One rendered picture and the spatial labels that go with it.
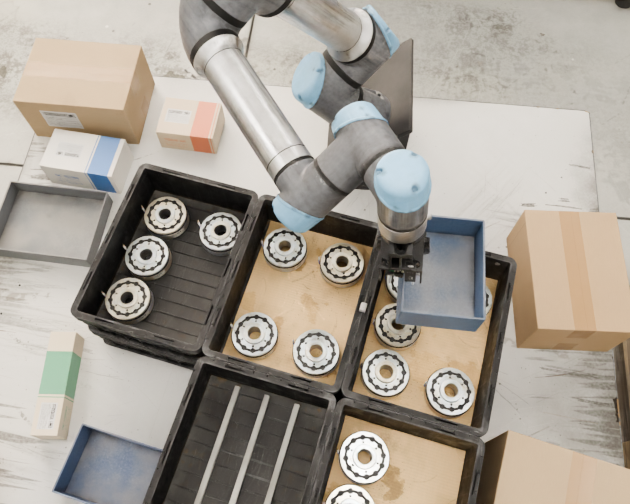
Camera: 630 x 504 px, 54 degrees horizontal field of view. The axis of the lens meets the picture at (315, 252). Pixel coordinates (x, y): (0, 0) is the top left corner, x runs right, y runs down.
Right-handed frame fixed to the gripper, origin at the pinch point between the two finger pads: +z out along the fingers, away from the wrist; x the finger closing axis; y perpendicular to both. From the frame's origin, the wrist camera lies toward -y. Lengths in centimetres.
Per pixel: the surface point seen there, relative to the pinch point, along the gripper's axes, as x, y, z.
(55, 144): -95, -38, 22
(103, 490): -63, 45, 35
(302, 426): -19.3, 27.2, 27.5
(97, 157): -83, -35, 24
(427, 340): 5.9, 4.9, 30.4
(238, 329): -35.6, 8.7, 22.3
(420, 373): 4.8, 12.6, 30.3
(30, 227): -100, -17, 30
